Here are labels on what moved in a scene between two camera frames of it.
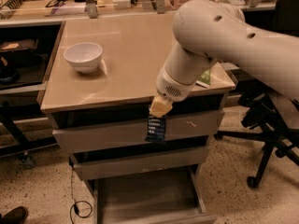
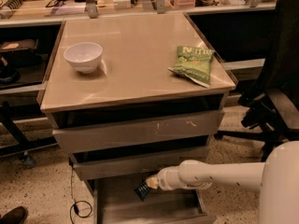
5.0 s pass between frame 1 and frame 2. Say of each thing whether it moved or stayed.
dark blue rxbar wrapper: moved
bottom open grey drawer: stayed
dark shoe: stayed
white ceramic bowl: stayed
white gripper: moved
